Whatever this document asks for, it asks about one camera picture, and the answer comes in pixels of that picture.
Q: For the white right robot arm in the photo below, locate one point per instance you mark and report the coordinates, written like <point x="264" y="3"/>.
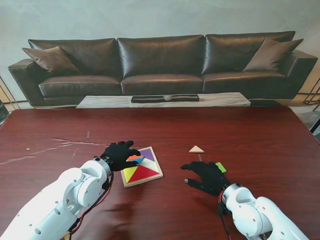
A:
<point x="255" y="215"/>

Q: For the purple tangram triangle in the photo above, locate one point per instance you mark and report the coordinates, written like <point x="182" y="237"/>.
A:
<point x="148" y="155"/>

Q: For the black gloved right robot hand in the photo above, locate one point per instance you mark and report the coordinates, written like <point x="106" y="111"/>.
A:
<point x="208" y="177"/>

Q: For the thin metal side table frame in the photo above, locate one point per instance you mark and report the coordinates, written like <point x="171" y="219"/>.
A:
<point x="10" y="96"/>
<point x="311" y="94"/>

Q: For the clear tape strip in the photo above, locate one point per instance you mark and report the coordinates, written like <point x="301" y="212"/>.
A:
<point x="200" y="158"/>

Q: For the blue tangram triangle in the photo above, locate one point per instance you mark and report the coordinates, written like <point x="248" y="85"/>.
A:
<point x="138" y="159"/>

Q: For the green tangram square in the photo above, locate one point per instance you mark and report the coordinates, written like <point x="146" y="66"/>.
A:
<point x="222" y="167"/>

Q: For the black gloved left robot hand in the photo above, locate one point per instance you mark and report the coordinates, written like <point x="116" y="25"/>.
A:
<point x="120" y="156"/>

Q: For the small glass ball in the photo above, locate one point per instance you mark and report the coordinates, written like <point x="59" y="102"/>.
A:
<point x="167" y="97"/>

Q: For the square wooden puzzle tray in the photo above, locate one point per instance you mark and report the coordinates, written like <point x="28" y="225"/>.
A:
<point x="155" y="172"/>

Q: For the brown throw pillow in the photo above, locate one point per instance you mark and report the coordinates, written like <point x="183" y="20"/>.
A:
<point x="272" y="56"/>
<point x="52" y="60"/>

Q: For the grey marble coffee table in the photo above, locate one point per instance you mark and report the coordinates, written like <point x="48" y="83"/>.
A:
<point x="105" y="101"/>

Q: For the large red tangram triangle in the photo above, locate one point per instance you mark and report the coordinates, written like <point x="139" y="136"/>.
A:
<point x="146" y="173"/>

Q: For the black chair edge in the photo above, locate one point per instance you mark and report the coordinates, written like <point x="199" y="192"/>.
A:
<point x="2" y="112"/>

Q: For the long black decorative tray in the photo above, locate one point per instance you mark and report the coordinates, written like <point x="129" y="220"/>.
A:
<point x="147" y="99"/>

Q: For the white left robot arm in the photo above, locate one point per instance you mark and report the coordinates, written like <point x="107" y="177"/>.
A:
<point x="57" y="205"/>

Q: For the small natural wood triangle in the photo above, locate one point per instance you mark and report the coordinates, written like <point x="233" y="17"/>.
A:
<point x="196" y="150"/>

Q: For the dark brown leather sofa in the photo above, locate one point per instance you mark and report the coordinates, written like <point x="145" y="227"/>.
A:
<point x="160" y="62"/>

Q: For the orange tangram parallelogram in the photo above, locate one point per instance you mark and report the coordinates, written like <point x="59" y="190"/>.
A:
<point x="133" y="157"/>

